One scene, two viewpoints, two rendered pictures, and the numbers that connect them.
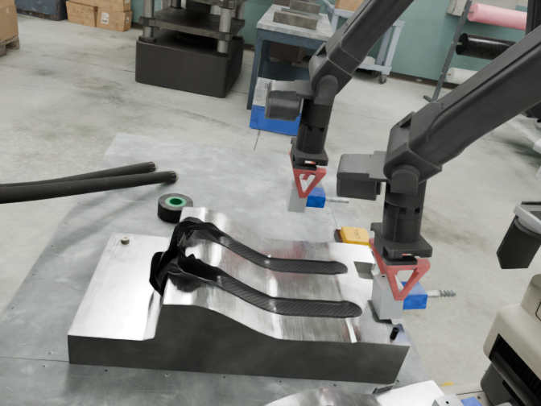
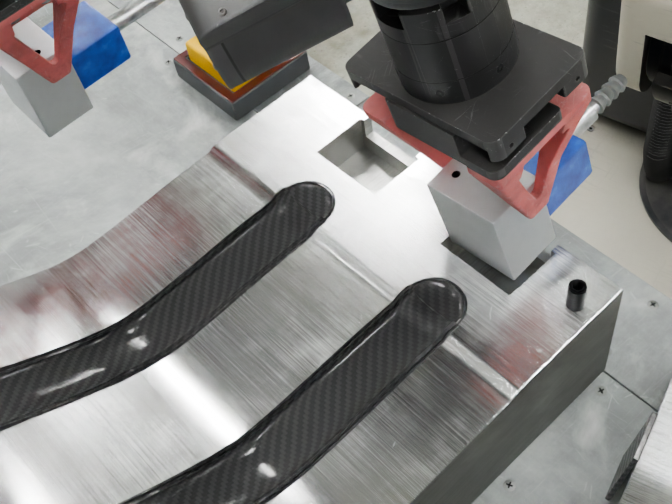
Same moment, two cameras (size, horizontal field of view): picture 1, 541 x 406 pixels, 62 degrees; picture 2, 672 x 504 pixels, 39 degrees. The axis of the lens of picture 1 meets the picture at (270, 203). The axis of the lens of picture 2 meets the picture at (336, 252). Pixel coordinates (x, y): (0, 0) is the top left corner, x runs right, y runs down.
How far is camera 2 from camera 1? 33 cm
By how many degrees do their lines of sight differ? 30
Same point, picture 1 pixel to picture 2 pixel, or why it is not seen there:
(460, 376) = not seen: hidden behind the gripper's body
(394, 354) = (596, 332)
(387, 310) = (522, 250)
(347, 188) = (256, 54)
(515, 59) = not seen: outside the picture
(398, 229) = (466, 63)
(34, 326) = not seen: outside the picture
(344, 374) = (515, 448)
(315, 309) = (356, 378)
